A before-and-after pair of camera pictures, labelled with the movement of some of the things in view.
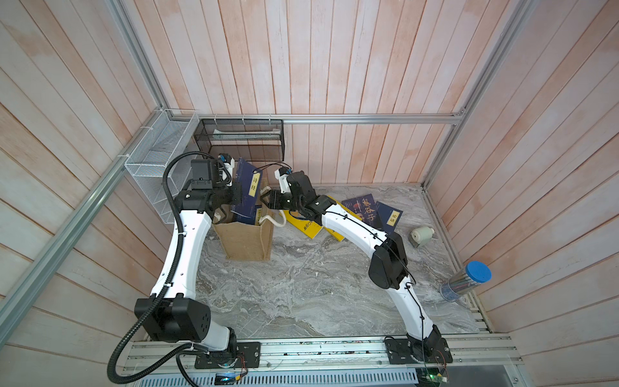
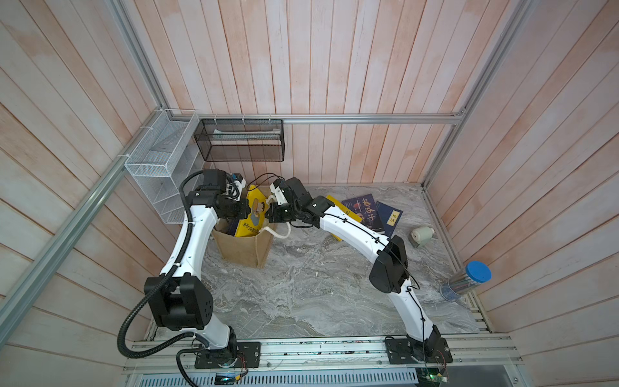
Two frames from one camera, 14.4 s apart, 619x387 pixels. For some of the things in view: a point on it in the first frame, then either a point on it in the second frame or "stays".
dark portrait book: (365, 207) stays
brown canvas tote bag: (247, 242) stays
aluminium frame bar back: (312, 118) stays
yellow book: (308, 227) -> (259, 205)
